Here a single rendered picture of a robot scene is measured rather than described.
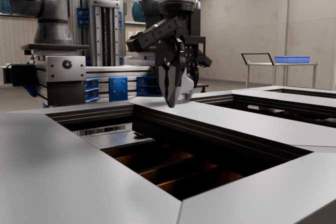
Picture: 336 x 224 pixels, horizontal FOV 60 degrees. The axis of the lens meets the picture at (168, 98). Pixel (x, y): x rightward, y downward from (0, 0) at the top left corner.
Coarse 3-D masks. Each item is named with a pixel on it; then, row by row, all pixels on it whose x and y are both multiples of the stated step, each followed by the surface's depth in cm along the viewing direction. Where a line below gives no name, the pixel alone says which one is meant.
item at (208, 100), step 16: (208, 96) 108; (224, 96) 113; (240, 96) 113; (320, 96) 120; (64, 112) 77; (80, 112) 80; (96, 112) 82; (112, 112) 85; (128, 112) 87; (144, 112) 84; (160, 112) 79; (304, 112) 91; (320, 112) 87; (176, 128) 71; (192, 128) 67; (208, 128) 64; (224, 128) 60; (224, 144) 58; (240, 144) 55; (256, 144) 53; (272, 144) 51; (272, 160) 50; (288, 160) 47
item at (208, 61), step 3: (198, 51) 96; (201, 51) 96; (201, 54) 96; (207, 57) 98; (207, 60) 98; (210, 60) 99; (198, 63) 100; (201, 63) 99; (204, 63) 98; (207, 63) 98; (210, 63) 99; (201, 66) 101; (204, 66) 100; (207, 66) 100
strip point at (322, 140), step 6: (330, 132) 56; (306, 138) 52; (312, 138) 52; (318, 138) 52; (324, 138) 52; (330, 138) 52; (288, 144) 48; (294, 144) 48; (300, 144) 48; (306, 144) 48; (312, 144) 48; (318, 144) 48; (324, 144) 48; (330, 144) 48
